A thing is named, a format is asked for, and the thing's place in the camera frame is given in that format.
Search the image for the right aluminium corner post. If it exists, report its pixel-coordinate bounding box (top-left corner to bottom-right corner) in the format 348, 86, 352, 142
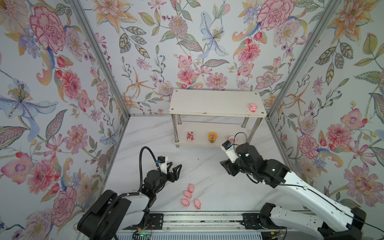
266, 1, 339, 121

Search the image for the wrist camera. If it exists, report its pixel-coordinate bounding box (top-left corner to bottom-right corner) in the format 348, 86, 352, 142
157, 156, 168, 175
221, 140, 239, 164

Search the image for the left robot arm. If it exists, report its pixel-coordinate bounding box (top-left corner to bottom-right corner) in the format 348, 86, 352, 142
77, 162, 182, 240

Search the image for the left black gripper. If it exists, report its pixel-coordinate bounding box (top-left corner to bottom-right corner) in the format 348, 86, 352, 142
151, 163, 182, 196

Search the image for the pink bear white bowl toy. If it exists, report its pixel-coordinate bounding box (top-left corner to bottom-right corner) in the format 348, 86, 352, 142
228, 136, 237, 144

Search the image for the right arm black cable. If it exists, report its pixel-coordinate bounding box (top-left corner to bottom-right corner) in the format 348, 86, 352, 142
233, 131, 384, 235

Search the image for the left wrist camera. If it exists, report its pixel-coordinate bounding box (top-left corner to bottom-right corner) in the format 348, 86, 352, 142
157, 156, 168, 175

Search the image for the aluminium corner post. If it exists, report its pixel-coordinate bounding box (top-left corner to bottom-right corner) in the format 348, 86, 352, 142
69, 0, 130, 119
266, 1, 339, 121

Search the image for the pink bear with strawberry hat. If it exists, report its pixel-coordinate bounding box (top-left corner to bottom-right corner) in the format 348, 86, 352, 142
187, 132, 194, 142

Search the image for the left aluminium corner post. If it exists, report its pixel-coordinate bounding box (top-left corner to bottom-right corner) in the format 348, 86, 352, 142
69, 0, 130, 119

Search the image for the pink bear yellow flower toy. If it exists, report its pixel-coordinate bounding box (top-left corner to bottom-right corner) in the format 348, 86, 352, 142
208, 132, 218, 143

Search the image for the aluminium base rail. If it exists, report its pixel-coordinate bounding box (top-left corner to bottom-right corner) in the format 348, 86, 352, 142
73, 211, 331, 233

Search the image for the small pink pig toy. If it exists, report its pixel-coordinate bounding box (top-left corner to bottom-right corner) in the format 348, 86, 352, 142
194, 199, 202, 210
249, 104, 258, 113
188, 184, 194, 193
181, 199, 190, 207
183, 190, 192, 199

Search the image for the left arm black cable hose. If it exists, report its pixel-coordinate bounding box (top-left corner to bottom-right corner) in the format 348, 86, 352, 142
88, 146, 160, 240

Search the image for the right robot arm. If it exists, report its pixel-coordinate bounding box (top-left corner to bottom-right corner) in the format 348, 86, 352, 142
221, 141, 366, 240

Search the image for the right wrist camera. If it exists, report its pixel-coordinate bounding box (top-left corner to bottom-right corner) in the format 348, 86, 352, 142
221, 140, 239, 164

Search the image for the white two-tier shelf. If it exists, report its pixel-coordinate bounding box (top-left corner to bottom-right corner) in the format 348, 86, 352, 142
169, 90, 267, 147

